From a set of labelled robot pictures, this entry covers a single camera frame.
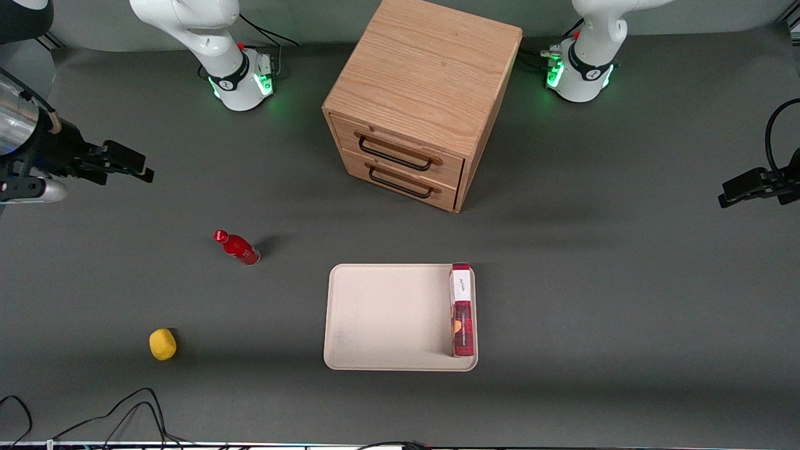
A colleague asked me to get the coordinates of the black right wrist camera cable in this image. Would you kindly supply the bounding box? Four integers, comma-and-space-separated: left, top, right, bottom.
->
0, 66, 60, 126

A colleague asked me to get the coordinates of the beige plastic tray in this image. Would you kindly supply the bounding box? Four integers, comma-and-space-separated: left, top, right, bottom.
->
323, 263, 479, 373

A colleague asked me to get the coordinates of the yellow lemon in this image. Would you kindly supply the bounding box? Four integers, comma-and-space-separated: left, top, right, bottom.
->
149, 328, 178, 362

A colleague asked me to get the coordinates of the wooden drawer with handle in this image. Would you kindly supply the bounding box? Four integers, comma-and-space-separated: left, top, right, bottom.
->
341, 150, 464, 213
329, 114, 467, 189

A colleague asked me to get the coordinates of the black left wrist camera cable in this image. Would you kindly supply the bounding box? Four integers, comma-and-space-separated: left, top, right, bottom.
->
765, 98, 800, 176

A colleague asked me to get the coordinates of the wooden two-drawer cabinet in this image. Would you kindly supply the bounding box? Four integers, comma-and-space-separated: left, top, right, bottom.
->
322, 0, 524, 214

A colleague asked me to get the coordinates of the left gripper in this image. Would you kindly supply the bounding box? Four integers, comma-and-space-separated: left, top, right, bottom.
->
718, 147, 800, 209

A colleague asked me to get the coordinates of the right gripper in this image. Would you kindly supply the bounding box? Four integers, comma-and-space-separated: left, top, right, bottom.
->
0, 72, 154, 186

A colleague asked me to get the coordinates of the red tartan shortbread box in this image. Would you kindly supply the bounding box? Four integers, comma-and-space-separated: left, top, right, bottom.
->
450, 262, 475, 358

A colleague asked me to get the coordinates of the red bottle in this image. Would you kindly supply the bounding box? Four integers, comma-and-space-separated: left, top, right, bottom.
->
214, 229, 261, 267

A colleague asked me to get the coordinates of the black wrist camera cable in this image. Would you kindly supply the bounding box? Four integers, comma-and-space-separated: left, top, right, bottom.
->
0, 66, 60, 126
765, 98, 800, 176

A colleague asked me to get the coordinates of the black metal drawer handle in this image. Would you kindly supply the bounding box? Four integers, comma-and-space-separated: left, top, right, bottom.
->
367, 165, 434, 200
357, 134, 434, 173

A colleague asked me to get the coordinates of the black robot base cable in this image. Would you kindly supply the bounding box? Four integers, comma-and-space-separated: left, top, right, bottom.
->
236, 11, 302, 79
517, 17, 586, 71

